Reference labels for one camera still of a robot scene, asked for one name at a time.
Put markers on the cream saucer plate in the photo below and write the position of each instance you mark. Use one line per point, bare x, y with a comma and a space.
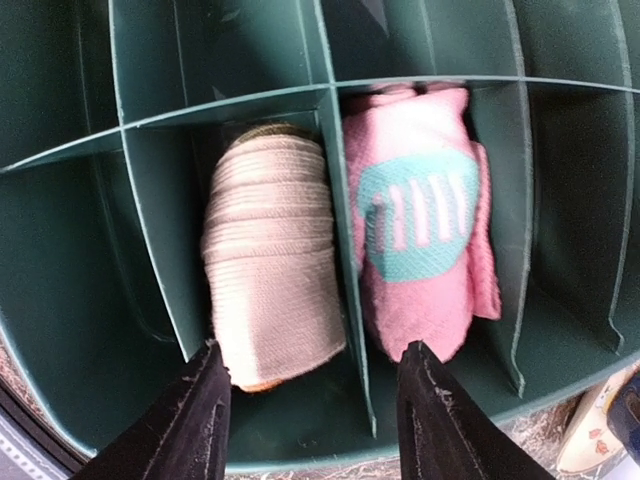
588, 443

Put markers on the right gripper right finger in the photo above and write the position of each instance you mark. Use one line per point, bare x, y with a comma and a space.
442, 432

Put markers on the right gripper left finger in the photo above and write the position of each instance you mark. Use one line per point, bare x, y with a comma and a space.
184, 433

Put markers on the blue mug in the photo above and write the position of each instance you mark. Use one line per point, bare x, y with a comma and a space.
623, 415

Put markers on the white slotted cable duct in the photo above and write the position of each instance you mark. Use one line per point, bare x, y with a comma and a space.
15, 464

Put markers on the beige sock with olive toe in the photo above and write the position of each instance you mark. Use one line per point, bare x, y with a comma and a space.
269, 256

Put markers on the pink patterned sock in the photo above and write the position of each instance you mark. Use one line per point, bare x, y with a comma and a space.
420, 198

